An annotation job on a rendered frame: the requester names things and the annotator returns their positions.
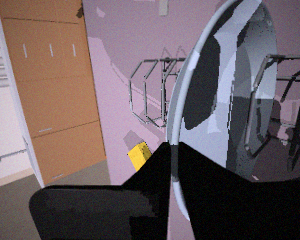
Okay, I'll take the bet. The grey wire dish rack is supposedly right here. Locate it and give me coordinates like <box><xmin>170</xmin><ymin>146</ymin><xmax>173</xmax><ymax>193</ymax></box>
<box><xmin>128</xmin><ymin>54</ymin><xmax>300</xmax><ymax>173</ymax></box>

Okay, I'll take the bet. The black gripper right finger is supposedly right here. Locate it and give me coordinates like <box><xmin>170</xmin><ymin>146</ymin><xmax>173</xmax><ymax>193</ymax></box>
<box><xmin>178</xmin><ymin>142</ymin><xmax>300</xmax><ymax>240</ymax></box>

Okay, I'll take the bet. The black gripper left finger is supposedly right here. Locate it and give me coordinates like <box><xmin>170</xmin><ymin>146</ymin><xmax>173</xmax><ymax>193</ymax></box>
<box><xmin>29</xmin><ymin>142</ymin><xmax>171</xmax><ymax>240</ymax></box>

